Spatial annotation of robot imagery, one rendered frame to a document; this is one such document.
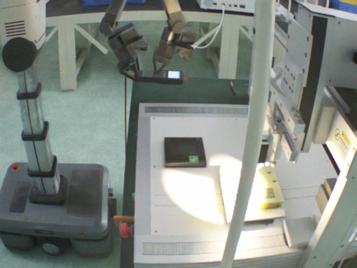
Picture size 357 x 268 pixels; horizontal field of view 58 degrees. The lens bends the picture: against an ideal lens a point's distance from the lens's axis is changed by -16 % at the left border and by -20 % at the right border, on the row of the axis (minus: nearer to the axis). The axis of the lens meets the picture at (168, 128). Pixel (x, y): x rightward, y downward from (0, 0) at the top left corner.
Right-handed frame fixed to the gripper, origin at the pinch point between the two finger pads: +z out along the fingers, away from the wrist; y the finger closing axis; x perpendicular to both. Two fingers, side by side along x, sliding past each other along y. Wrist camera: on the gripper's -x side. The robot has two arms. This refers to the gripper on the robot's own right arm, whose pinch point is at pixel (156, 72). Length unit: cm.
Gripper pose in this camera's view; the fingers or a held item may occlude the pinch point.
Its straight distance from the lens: 150.2
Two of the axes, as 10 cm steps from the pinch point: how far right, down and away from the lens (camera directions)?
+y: 0.3, -5.5, 8.4
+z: -2.9, 8.0, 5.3
